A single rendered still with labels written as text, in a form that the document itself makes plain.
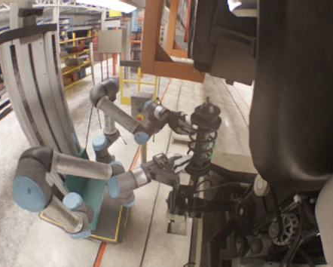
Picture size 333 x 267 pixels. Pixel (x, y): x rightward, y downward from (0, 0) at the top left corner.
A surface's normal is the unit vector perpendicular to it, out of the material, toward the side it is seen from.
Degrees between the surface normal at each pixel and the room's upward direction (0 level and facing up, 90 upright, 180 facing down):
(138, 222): 0
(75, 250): 0
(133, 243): 0
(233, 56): 90
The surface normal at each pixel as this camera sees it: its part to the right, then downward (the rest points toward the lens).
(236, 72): -0.15, 0.60
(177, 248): 0.11, -0.78
